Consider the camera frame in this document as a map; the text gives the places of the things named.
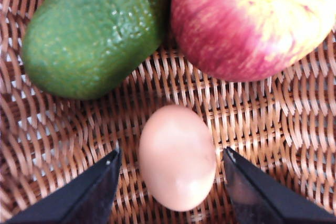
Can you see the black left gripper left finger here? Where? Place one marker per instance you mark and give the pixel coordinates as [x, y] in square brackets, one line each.
[84, 198]

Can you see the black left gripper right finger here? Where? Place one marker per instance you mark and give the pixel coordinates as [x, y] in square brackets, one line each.
[257, 200]

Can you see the beige egg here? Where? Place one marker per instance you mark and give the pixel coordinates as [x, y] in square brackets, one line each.
[177, 156]

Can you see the brown wicker basket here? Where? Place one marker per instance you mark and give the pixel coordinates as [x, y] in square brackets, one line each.
[284, 123]

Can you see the green avocado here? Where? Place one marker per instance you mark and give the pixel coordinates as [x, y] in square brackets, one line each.
[80, 49]

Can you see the red yellow apple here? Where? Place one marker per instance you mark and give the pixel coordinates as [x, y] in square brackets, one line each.
[251, 40]

